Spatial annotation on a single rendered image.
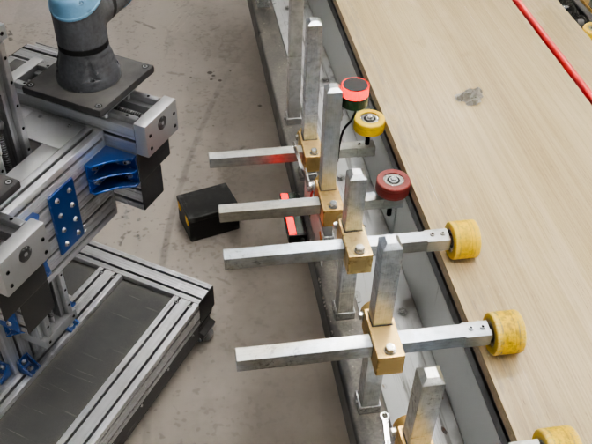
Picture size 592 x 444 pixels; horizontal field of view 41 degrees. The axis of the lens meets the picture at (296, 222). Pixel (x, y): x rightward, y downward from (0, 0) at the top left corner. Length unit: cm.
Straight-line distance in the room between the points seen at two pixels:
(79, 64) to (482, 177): 97
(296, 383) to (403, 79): 101
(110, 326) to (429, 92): 117
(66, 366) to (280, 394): 66
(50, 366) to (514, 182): 139
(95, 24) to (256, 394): 125
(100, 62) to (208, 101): 186
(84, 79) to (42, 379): 91
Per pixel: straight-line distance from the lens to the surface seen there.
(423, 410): 121
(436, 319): 180
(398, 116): 205
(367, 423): 163
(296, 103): 230
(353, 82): 171
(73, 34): 185
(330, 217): 180
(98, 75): 189
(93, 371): 236
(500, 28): 252
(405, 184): 182
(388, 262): 131
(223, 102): 370
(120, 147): 193
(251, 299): 276
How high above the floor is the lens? 205
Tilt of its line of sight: 42 degrees down
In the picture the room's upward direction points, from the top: 2 degrees clockwise
